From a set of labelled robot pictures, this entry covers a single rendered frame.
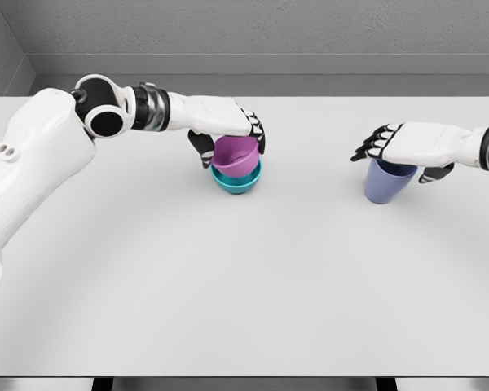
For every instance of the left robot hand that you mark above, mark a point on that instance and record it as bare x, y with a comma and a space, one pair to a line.
224, 116

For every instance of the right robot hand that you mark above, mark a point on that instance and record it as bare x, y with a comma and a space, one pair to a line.
415, 142

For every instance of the purple bowl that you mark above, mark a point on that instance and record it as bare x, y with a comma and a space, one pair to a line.
233, 156

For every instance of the blue-violet cup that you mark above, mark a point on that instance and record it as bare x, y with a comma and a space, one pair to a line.
385, 182

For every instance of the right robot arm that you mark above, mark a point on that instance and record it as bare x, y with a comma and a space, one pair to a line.
478, 146

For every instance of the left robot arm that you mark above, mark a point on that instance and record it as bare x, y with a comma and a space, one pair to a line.
45, 138

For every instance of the teal bowl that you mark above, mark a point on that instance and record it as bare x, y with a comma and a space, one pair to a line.
236, 184

